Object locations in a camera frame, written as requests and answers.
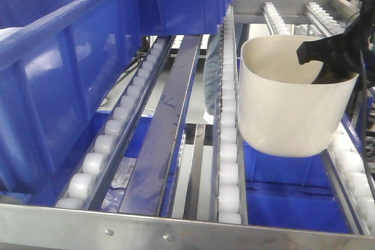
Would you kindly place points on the rear roller track right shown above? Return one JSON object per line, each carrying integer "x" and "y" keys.
{"x": 323, "y": 21}

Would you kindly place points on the steel divider rail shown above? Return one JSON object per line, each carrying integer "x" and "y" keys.
{"x": 146, "y": 187}

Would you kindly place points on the right white roller track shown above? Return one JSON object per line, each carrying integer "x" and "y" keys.
{"x": 348, "y": 165}

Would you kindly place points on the large blue crate front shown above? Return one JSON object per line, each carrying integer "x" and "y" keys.
{"x": 58, "y": 62}

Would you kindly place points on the blue crate rear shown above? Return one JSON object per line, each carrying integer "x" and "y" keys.
{"x": 181, "y": 17}

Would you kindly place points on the rear roller track left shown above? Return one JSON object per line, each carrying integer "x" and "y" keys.
{"x": 274, "y": 21}

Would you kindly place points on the steel roller rack frame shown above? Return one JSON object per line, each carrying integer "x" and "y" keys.
{"x": 40, "y": 225}

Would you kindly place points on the white plastic bin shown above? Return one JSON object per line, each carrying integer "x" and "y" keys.
{"x": 280, "y": 110}

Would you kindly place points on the middle white roller track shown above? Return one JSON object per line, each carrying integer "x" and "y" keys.
{"x": 229, "y": 189}

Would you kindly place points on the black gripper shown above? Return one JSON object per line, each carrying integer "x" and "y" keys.
{"x": 345, "y": 53}

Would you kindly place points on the barcode label packet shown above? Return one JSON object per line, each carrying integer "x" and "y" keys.
{"x": 124, "y": 172}

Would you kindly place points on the left white roller track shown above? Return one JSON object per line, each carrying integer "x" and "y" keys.
{"x": 88, "y": 186}

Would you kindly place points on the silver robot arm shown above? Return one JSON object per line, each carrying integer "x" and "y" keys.
{"x": 349, "y": 51}

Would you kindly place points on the blue crate lower shelf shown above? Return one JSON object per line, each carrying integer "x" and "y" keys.
{"x": 281, "y": 192}

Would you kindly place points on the person leg in jeans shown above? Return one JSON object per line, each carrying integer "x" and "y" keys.
{"x": 211, "y": 66}

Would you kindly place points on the white roller track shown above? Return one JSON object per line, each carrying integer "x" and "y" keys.
{"x": 88, "y": 186}
{"x": 229, "y": 189}
{"x": 348, "y": 165}

